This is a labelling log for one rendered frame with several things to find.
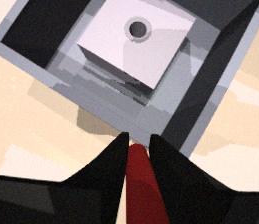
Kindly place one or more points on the dark red peg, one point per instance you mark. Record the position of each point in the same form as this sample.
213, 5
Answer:
144, 203

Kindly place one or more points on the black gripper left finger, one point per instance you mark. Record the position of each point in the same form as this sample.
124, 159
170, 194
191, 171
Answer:
90, 196

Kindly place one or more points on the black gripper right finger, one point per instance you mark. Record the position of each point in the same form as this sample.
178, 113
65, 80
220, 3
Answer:
192, 196

